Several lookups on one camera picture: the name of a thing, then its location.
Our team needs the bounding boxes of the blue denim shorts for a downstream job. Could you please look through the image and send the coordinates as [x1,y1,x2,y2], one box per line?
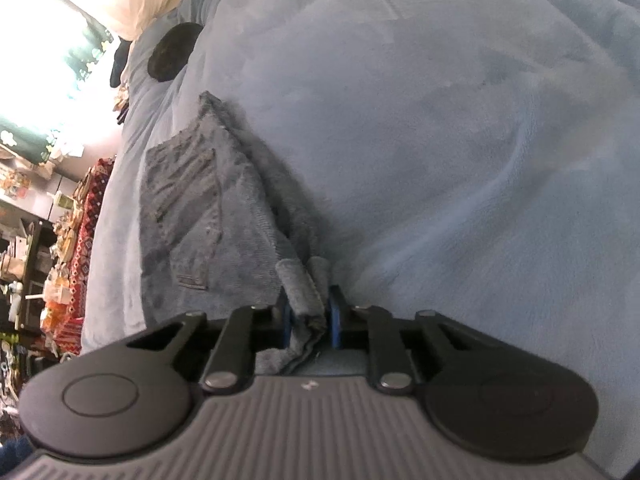
[140,92,331,374]

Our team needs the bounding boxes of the blue plush blanket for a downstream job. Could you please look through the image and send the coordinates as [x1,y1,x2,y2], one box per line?
[81,0,639,477]

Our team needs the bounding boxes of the black round patch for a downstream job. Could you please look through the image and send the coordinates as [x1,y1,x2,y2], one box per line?
[148,22,203,82]

